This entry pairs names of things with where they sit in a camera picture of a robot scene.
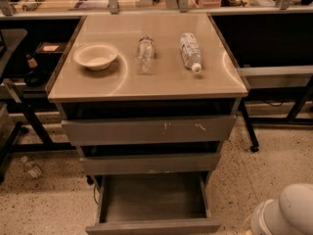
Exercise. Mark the grey bottom drawer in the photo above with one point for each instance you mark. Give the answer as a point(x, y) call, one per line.
point(153, 204)

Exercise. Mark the grey drawer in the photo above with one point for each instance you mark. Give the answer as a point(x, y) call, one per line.
point(148, 122)
point(150, 158)
point(153, 204)

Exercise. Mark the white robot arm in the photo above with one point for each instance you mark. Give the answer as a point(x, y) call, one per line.
point(289, 214)

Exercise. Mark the grey drawer cabinet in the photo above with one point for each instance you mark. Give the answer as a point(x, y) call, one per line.
point(147, 94)

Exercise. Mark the grey top drawer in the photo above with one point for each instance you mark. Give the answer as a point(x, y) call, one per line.
point(148, 122)

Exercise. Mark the grey middle drawer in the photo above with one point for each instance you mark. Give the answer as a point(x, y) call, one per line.
point(150, 158)

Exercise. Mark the clear empty plastic bottle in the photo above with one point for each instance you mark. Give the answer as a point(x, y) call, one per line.
point(145, 55)

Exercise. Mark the labelled white-cap plastic bottle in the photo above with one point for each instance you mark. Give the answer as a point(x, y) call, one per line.
point(191, 52)

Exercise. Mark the white paper bowl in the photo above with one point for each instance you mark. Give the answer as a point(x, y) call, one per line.
point(95, 57)

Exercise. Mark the black desk left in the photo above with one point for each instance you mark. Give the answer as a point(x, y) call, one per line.
point(11, 39)

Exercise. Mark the plastic bottle on floor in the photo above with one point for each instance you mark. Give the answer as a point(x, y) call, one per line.
point(31, 167)

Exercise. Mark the black table frame right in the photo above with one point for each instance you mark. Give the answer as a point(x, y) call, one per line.
point(283, 84)

